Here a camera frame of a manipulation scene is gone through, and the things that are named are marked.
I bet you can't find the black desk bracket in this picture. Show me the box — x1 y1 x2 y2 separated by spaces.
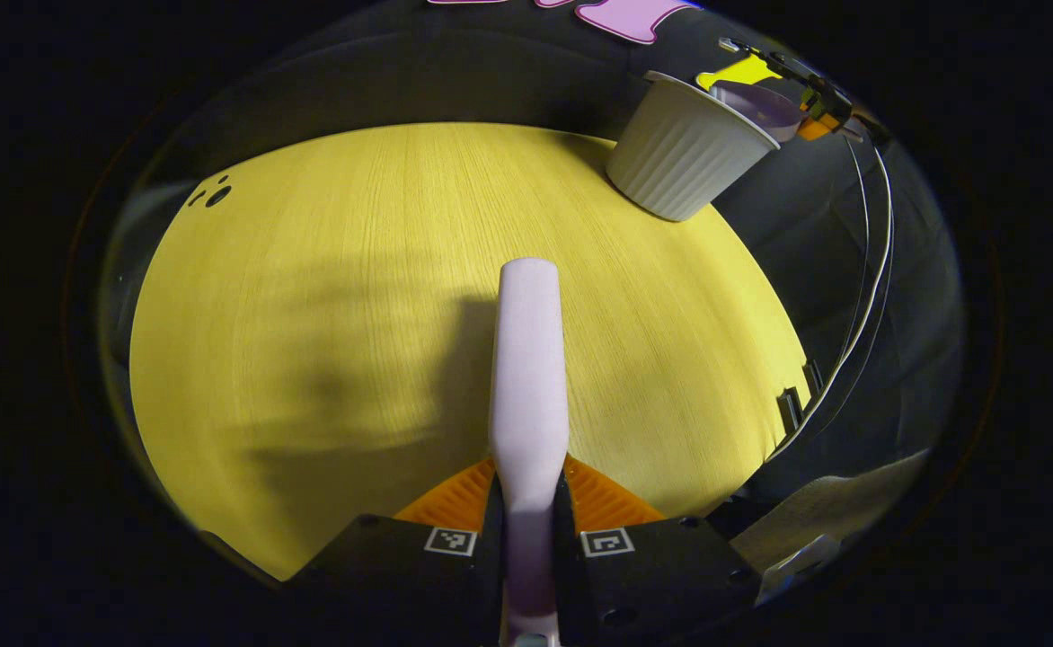
776 359 826 437

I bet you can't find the white ribbed garbage bin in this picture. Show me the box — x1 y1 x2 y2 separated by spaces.
605 70 782 223

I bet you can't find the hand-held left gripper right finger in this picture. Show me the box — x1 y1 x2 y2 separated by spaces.
552 454 761 647

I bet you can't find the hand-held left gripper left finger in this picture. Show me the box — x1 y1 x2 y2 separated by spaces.
288 456 505 647

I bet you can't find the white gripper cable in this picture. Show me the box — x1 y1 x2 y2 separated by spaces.
765 135 896 464

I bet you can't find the pink dustpan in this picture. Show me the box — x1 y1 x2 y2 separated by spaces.
711 79 806 145

